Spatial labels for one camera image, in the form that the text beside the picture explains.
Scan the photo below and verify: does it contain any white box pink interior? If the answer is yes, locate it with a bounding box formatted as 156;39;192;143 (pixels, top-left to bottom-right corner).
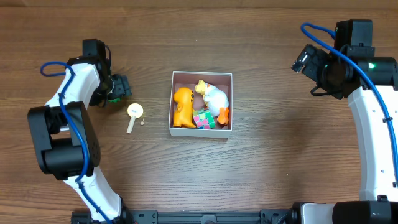
169;71;233;138

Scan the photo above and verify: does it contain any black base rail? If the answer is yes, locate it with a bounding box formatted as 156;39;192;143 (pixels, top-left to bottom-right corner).
71;210;293;224

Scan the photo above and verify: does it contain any orange dinosaur toy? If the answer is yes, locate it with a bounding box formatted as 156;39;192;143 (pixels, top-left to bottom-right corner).
173;87;196;128

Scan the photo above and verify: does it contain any colourful puzzle cube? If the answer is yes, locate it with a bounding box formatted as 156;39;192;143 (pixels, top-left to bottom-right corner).
193;108;216;129

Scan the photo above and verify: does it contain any white plush duck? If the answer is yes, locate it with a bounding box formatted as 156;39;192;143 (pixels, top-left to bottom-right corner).
195;80;229;126

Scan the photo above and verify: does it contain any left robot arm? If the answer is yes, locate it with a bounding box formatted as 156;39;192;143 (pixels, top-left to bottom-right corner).
27;55;134;223

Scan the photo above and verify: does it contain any green round plastic toy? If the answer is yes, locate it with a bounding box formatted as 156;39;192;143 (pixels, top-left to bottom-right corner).
108;98;121;103

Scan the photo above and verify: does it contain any yellow wooden rattle drum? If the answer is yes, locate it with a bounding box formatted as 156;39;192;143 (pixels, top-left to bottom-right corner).
126;103;144;134

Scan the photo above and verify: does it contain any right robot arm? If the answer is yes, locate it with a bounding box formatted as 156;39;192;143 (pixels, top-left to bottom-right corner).
286;44;397;223

